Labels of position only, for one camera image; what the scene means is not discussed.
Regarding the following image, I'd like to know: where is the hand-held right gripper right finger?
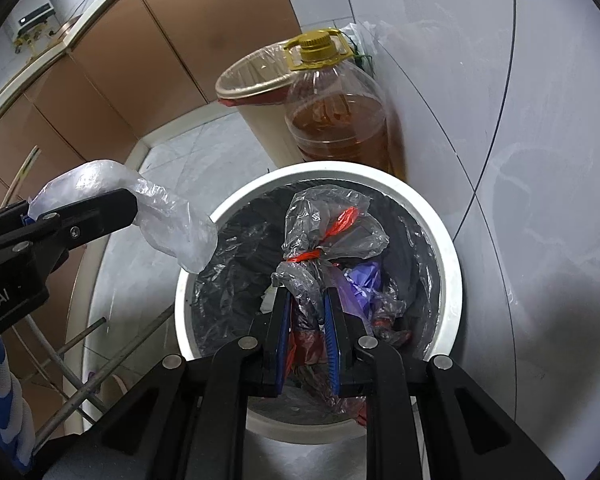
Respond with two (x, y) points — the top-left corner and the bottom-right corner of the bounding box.
(322, 287), (566, 480)

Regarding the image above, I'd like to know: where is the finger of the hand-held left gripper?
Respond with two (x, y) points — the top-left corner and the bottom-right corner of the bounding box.
(0, 187), (140, 273)

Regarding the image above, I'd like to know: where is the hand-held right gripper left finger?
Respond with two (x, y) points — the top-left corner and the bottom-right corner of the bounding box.
(97, 285), (293, 480)

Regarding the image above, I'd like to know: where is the purple wrapper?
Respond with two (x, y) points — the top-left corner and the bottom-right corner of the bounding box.
(336, 259), (382, 322)

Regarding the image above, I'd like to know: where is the clear plastic bag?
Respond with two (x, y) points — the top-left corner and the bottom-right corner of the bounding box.
(27, 159), (219, 275)

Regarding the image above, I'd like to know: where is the grey plastic bag red tie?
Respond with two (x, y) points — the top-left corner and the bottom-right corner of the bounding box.
(271, 185), (416, 353)

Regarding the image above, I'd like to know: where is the white trash bin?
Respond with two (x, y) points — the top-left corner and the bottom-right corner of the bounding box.
(174, 161), (465, 445)

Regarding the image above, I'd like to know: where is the beige trash bin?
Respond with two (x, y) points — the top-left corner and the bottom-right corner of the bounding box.
(215, 42), (312, 168)

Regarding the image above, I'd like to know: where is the light wooden stick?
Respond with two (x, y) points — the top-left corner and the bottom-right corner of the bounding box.
(2, 145), (41, 209)

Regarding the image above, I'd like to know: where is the black bin liner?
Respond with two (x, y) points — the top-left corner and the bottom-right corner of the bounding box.
(194, 185), (442, 411)

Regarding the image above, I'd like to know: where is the brown kitchen cabinet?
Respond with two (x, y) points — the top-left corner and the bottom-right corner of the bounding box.
(0, 0), (305, 321)

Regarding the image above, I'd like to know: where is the white water heater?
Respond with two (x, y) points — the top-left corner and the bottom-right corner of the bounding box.
(9, 2), (59, 32)

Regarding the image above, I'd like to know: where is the oil bottle yellow cap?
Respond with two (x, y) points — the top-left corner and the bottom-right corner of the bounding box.
(283, 30), (407, 182)

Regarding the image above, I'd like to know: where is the white plastic bag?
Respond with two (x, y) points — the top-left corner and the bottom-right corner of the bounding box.
(339, 20), (382, 77)

